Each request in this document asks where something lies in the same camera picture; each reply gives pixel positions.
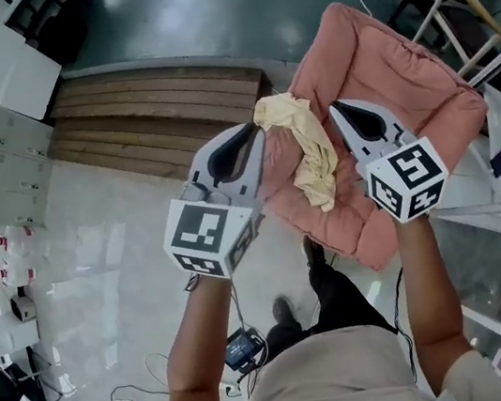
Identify white cardboard box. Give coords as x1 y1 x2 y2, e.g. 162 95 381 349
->
0 308 44 358

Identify person's beige shirt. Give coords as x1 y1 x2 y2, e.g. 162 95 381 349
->
145 300 501 401

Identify person's left forearm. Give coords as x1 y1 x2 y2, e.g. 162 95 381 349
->
142 267 257 401

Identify person's right forearm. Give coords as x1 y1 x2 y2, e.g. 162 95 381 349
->
389 207 481 399

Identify white cabinet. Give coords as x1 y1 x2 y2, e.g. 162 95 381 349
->
0 2 71 128

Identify wooden slatted platform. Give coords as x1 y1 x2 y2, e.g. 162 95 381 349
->
36 44 286 203

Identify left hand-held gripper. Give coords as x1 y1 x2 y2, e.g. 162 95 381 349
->
145 119 287 288

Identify light wooden chair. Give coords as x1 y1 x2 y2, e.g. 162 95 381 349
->
403 0 501 87

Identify person's black trousers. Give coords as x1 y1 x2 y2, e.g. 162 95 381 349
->
254 252 399 360

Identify black battery box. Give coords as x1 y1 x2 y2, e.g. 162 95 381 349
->
219 325 271 375

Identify yellow cloth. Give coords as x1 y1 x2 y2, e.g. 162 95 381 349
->
249 85 348 223

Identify small white device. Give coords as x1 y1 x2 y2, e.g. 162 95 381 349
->
9 292 39 327

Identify pink cushion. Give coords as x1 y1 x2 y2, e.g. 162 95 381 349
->
228 0 501 290

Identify person's black shoe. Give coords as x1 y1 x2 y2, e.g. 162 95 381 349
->
300 231 328 273
270 293 300 331

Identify black storage unit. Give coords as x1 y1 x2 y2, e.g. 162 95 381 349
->
1 0 108 74

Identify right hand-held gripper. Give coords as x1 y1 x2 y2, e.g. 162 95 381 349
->
326 85 455 234

